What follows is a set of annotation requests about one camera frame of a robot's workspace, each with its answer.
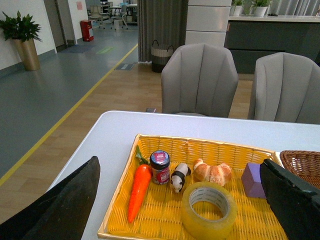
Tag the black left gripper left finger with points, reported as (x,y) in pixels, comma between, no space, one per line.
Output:
(62,212)

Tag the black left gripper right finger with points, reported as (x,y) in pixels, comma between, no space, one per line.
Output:
(294,202)

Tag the yellow tape roll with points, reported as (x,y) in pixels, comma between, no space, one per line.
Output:
(208,211)

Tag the brown wicker basket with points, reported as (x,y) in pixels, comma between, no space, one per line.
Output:
(304,164)

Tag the yellow woven basket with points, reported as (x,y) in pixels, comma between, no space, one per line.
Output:
(159,217)

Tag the striped laundry basket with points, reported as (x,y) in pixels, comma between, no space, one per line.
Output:
(160,55)

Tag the purple block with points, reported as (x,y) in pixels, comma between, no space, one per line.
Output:
(251,181)

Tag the toy croissant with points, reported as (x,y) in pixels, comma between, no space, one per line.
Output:
(220,174)

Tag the toy carrot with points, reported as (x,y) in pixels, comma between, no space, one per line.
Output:
(141,181)

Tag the small red jar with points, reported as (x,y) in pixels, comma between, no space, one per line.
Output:
(160,165)

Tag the right grey chair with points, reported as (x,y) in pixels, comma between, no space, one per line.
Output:
(286,88)

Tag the grey chair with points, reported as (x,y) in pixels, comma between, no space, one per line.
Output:
(199,79)
(286,88)

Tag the toy panda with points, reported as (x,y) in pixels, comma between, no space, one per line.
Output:
(177,178)

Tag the left grey chair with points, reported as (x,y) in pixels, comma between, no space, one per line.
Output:
(199,79)

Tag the dark counter cabinet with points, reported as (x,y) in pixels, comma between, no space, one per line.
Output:
(249,40)

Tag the potted plant gold vase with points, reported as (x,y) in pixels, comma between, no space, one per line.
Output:
(23,31)

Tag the red bin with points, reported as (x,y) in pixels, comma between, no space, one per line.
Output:
(86,30)

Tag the white potted plant right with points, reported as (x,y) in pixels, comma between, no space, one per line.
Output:
(259,7)

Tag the white potted plant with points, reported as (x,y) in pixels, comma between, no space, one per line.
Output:
(259,7)
(237,7)

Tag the white potted plant left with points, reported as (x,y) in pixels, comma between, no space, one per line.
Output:
(237,7)

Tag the white pillar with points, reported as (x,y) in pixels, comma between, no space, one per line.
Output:
(207,22)

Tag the grey curtain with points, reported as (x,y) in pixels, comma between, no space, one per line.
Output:
(161,20)

